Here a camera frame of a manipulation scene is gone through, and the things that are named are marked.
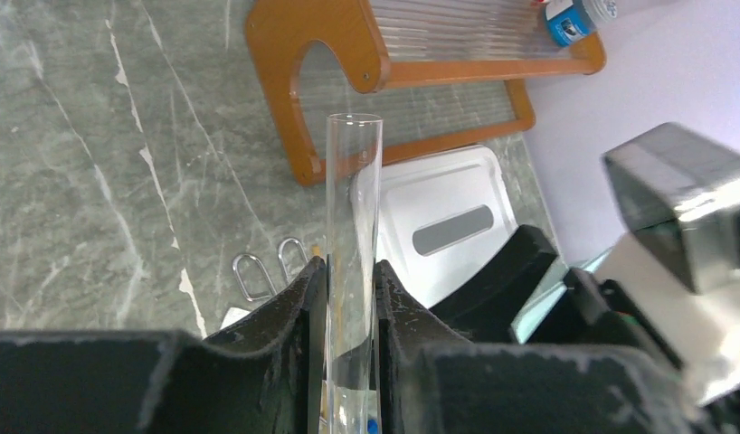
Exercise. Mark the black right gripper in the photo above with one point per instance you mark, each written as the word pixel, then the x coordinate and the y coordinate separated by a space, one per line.
pixel 600 364

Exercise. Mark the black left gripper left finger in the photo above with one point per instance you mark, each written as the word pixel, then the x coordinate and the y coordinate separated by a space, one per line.
pixel 261 375

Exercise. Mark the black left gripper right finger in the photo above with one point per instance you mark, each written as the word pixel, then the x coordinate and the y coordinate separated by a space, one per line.
pixel 433 380

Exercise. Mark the metal crucible tongs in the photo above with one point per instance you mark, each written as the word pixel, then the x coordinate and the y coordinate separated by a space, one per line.
pixel 239 261

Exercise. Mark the clear glass test tube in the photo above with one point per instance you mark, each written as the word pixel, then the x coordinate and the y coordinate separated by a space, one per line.
pixel 353 163

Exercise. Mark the white plastic zip bag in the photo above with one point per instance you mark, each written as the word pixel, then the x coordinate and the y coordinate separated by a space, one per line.
pixel 232 316

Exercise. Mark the white plastic bin lid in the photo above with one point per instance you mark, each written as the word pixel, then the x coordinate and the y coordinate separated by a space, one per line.
pixel 441 218

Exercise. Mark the orange wooden shelf rack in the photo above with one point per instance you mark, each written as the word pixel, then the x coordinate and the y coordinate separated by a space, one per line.
pixel 382 46

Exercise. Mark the blue white labelled jar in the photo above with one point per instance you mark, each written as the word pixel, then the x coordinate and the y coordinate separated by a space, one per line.
pixel 570 21

